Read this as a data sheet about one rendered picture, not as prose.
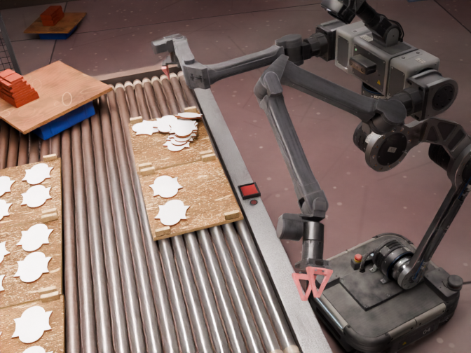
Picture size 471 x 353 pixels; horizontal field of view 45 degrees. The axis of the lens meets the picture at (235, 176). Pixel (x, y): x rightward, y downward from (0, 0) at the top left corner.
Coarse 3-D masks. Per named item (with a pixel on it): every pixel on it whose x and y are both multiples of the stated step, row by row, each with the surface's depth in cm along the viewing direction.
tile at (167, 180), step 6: (156, 180) 236; (162, 180) 236; (168, 180) 236; (174, 180) 235; (150, 186) 233; (156, 186) 233; (162, 186) 233; (168, 186) 232; (174, 186) 232; (180, 186) 232; (156, 192) 230; (162, 192) 230; (168, 192) 230; (174, 192) 229; (168, 198) 228
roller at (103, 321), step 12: (84, 120) 283; (84, 132) 275; (84, 144) 267; (84, 156) 260; (96, 192) 240; (96, 204) 232; (96, 216) 226; (96, 228) 220; (96, 240) 214; (96, 252) 209; (96, 264) 204; (96, 276) 200; (96, 288) 196; (96, 300) 192; (96, 312) 188; (108, 312) 188; (108, 324) 184; (108, 336) 180; (108, 348) 176
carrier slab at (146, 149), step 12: (192, 120) 273; (132, 132) 268; (204, 132) 264; (132, 144) 260; (144, 144) 260; (156, 144) 259; (192, 144) 257; (204, 144) 256; (144, 156) 252; (156, 156) 252; (168, 156) 251; (180, 156) 250; (192, 156) 250; (156, 168) 245
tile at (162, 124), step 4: (164, 116) 274; (168, 116) 274; (172, 116) 274; (160, 120) 271; (164, 120) 271; (168, 120) 271; (172, 120) 271; (156, 124) 268; (160, 124) 268; (164, 124) 269; (168, 124) 269; (160, 128) 266; (164, 128) 266; (168, 128) 266; (164, 132) 264; (168, 132) 264
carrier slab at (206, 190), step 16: (144, 176) 240; (176, 176) 239; (192, 176) 238; (208, 176) 237; (224, 176) 236; (144, 192) 232; (192, 192) 230; (208, 192) 229; (224, 192) 228; (192, 208) 222; (208, 208) 221; (224, 208) 221; (160, 224) 216; (192, 224) 215; (208, 224) 214
